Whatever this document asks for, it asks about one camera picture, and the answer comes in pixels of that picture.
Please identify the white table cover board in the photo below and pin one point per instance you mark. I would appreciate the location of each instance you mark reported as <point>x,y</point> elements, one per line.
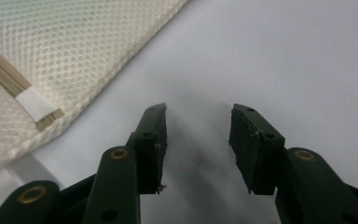
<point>261,62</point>

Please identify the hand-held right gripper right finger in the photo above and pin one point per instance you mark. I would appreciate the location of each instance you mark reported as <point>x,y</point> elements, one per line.
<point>258,152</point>

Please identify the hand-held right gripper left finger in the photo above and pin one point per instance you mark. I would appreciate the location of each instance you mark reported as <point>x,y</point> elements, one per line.
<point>150,149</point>

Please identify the clear plastic zip bag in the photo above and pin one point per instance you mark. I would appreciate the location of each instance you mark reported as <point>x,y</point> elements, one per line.
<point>74,46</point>

